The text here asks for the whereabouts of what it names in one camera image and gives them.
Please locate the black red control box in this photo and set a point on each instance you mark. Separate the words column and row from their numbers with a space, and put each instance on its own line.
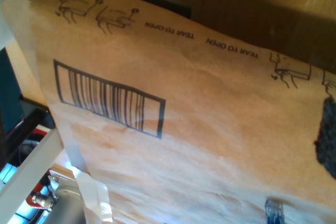
column 31, row 115

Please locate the brown paper mailer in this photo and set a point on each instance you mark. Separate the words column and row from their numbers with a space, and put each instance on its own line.
column 210, row 129

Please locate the white frame bar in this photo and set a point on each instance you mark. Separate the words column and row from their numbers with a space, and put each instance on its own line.
column 31, row 166

